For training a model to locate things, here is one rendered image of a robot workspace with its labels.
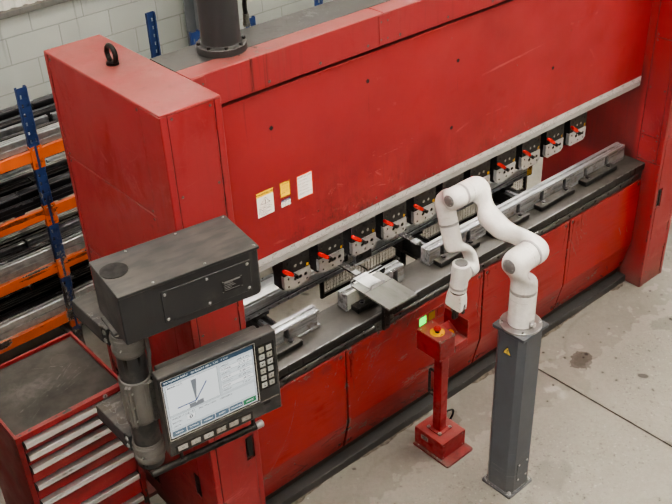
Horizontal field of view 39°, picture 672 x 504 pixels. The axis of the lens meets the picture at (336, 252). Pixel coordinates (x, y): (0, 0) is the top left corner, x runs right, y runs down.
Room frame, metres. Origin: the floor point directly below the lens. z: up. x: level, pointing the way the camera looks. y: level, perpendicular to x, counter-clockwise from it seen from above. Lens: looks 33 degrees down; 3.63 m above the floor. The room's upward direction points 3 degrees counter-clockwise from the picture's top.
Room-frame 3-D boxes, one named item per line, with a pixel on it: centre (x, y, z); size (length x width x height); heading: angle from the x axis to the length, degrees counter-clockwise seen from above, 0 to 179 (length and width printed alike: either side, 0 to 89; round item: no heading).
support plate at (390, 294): (3.67, -0.22, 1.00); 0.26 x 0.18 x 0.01; 39
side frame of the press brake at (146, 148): (3.30, 0.74, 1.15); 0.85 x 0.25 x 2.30; 39
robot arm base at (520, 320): (3.36, -0.81, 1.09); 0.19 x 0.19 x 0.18
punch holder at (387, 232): (3.89, -0.26, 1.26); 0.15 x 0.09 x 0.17; 129
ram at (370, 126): (4.19, -0.63, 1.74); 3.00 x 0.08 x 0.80; 129
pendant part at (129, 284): (2.59, 0.53, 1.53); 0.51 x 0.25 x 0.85; 122
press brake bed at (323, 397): (4.16, -0.66, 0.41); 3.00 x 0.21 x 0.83; 129
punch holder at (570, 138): (4.78, -1.34, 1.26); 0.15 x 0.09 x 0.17; 129
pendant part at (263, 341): (2.55, 0.44, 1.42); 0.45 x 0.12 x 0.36; 122
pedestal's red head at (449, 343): (3.64, -0.50, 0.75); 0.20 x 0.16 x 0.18; 130
